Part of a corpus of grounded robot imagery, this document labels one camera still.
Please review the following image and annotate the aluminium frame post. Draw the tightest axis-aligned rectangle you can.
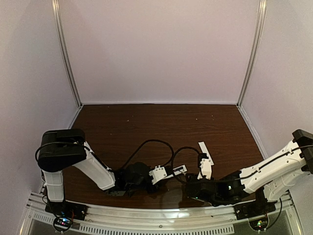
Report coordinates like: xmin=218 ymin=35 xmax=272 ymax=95
xmin=51 ymin=0 xmax=82 ymax=108
xmin=238 ymin=0 xmax=268 ymax=106

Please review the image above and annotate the white remote control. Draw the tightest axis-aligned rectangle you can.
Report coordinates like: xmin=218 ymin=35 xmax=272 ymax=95
xmin=165 ymin=165 xmax=187 ymax=179

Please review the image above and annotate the black camera cable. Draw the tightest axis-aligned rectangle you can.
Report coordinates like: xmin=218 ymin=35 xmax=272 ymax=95
xmin=173 ymin=146 xmax=243 ymax=189
xmin=107 ymin=139 xmax=174 ymax=172

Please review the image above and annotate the right black camera cable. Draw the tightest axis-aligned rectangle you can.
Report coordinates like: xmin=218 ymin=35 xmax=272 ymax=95
xmin=173 ymin=146 xmax=243 ymax=189

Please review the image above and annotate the right aluminium frame post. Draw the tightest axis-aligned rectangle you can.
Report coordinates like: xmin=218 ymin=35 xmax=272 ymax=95
xmin=238 ymin=0 xmax=268 ymax=106

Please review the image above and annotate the white battery cover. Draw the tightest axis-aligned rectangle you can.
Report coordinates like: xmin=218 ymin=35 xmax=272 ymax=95
xmin=198 ymin=141 xmax=214 ymax=165

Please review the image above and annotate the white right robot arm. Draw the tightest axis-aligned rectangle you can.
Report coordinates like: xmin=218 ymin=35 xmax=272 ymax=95
xmin=185 ymin=129 xmax=313 ymax=207

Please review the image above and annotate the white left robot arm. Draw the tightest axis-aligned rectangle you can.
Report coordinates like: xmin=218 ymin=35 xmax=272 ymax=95
xmin=35 ymin=129 xmax=158 ymax=203

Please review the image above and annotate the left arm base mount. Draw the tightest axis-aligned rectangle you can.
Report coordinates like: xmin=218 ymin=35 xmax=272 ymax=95
xmin=42 ymin=195 xmax=88 ymax=234

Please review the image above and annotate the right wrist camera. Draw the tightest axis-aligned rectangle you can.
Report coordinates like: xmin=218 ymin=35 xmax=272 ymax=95
xmin=197 ymin=153 xmax=213 ymax=180

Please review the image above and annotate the left black camera cable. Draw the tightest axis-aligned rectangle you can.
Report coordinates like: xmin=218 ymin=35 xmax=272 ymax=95
xmin=107 ymin=139 xmax=174 ymax=172

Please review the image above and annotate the left aluminium frame post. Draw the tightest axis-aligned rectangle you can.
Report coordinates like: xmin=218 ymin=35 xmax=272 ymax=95
xmin=51 ymin=0 xmax=82 ymax=108

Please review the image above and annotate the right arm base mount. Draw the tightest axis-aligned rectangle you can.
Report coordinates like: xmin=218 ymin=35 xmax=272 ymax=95
xmin=234 ymin=189 xmax=276 ymax=232

